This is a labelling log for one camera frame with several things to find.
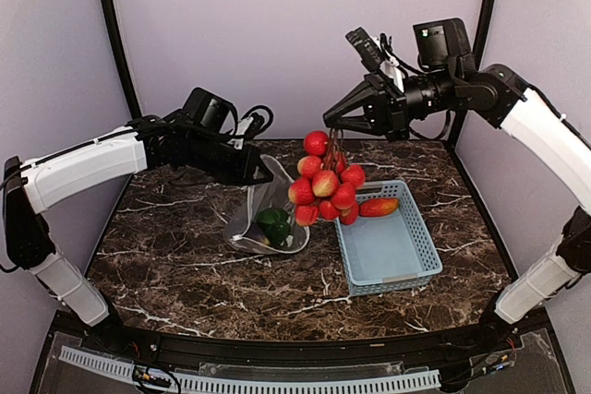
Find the right black frame post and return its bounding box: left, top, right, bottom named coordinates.
left=438, top=0, right=503, bottom=141

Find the clear dotted zip bag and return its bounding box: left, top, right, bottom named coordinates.
left=223, top=154, right=310, bottom=255

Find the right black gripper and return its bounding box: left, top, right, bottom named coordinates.
left=324, top=65, right=459, bottom=140

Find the left black frame post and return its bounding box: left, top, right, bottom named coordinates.
left=100, top=0, right=142, bottom=119

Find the black frame post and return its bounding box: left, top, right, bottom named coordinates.
left=100, top=0, right=142, bottom=119
left=438, top=0, right=503, bottom=141

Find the red orange toy pepper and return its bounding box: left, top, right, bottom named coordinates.
left=359, top=197, right=399, bottom=218

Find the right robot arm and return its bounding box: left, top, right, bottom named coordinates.
left=323, top=61, right=590, bottom=352

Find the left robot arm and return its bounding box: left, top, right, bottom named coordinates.
left=1, top=110, right=273, bottom=353

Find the light blue plastic basket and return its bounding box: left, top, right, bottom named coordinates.
left=335, top=180, right=443, bottom=296

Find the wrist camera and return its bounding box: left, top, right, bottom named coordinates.
left=344, top=18, right=475, bottom=86
left=179, top=87, right=274, bottom=149

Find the slotted grey cable duct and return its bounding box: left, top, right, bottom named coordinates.
left=58, top=345, right=441, bottom=393

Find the green toy lime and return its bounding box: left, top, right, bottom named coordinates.
left=256, top=208, right=289, bottom=228

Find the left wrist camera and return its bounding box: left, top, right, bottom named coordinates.
left=179, top=87, right=274, bottom=149

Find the purple toy eggplant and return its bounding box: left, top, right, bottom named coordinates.
left=246, top=224, right=271, bottom=245

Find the green toy cucumber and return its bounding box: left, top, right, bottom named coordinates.
left=264, top=221, right=292, bottom=245

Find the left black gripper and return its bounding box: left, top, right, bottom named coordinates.
left=187, top=131, right=274, bottom=185

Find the black front table rail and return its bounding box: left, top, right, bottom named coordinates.
left=122, top=325, right=509, bottom=369

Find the red lychee bunch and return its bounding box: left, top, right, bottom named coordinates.
left=288, top=129, right=366, bottom=227

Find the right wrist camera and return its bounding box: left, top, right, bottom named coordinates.
left=344, top=18, right=475, bottom=86

